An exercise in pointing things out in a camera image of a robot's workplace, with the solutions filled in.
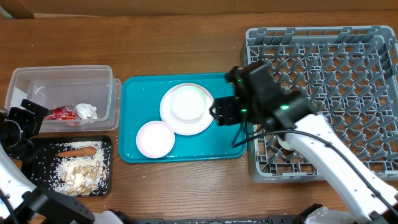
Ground red snack wrapper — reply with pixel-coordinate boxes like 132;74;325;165
44;106;78;120

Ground small white plate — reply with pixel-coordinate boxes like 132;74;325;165
170;85;206;121

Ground large white plate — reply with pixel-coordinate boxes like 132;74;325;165
160;83;214;136

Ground white cup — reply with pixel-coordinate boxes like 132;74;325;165
277;137;294;151

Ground aluminium foil ball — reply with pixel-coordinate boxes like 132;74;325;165
75;103;98;119

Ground orange carrot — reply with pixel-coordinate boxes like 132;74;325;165
57;146;96;157

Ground rice and food scraps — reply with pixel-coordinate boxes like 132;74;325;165
30;140;109;197

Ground pink bowl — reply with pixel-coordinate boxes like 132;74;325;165
136;121;175;159

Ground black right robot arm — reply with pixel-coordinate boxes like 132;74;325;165
209;60;397;223

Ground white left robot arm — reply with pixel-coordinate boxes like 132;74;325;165
1;100;123;224

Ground clear plastic bin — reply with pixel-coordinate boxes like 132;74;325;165
4;65;121;133

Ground black tray bin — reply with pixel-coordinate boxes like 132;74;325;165
21;135;113;198

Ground teal plastic tray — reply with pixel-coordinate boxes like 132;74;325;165
119;73;246;164

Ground grey dish rack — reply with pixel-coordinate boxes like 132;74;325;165
244;26;397;180

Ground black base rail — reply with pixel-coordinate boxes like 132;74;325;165
108;203;355;224

